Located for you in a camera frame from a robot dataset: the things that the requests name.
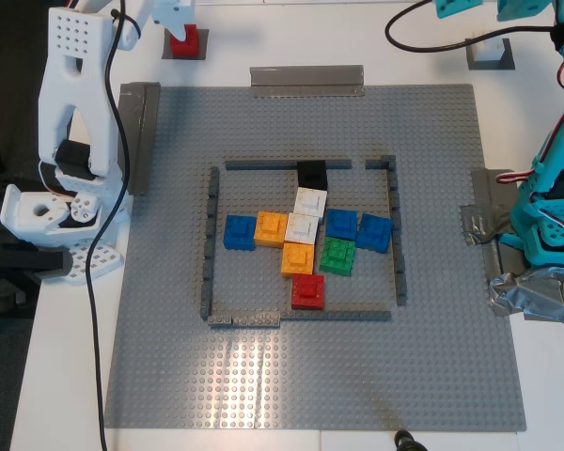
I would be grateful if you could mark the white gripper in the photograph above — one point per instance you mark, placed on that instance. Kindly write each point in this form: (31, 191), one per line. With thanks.
(175, 15)

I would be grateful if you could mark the red lego cube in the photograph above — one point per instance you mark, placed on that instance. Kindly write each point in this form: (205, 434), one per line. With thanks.
(183, 51)
(308, 291)

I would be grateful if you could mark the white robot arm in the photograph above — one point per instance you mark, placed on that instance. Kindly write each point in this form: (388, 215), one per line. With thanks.
(75, 70)

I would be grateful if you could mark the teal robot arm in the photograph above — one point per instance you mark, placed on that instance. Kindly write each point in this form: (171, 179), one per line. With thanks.
(521, 216)

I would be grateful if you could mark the black lego cube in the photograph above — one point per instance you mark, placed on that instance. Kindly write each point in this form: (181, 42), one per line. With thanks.
(312, 176)

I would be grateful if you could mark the blue lego cube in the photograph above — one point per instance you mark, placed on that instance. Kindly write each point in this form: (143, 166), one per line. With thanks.
(375, 232)
(239, 232)
(342, 224)

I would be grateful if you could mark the yellow lego cube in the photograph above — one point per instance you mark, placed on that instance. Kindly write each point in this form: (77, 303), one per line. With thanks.
(298, 258)
(271, 229)

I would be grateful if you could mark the green lego cube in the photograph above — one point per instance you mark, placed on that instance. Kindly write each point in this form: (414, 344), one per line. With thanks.
(337, 256)

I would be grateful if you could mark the grey tape square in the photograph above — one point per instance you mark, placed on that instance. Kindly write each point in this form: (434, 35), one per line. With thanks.
(203, 47)
(491, 66)

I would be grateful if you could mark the long grey tape strip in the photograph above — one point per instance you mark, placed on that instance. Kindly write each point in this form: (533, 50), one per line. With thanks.
(141, 141)

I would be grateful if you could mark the short grey tape strip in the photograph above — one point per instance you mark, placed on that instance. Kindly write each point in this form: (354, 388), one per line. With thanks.
(305, 82)

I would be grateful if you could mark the flat grey tape patch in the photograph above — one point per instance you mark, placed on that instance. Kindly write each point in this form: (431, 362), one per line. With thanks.
(481, 188)

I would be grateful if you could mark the crumpled grey tape patch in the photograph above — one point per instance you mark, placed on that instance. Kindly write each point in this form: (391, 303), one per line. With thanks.
(479, 225)

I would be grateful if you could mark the black table clamp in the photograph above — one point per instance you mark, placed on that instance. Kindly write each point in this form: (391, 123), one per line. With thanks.
(28, 260)

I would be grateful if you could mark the light grey brick strip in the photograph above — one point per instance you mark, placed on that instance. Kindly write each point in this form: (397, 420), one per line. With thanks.
(244, 321)

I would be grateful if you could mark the grey lego baseplate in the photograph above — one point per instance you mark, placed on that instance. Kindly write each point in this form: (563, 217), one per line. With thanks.
(310, 366)

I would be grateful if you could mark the black stand knob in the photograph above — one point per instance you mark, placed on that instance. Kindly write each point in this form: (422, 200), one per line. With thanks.
(406, 439)

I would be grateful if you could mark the teal camera mount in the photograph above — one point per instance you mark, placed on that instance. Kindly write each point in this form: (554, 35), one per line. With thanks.
(456, 7)

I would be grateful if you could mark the short dark grey brick wall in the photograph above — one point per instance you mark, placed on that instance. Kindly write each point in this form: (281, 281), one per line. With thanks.
(373, 164)

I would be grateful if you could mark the silver duct tape wad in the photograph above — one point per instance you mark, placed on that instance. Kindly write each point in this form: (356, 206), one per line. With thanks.
(536, 296)

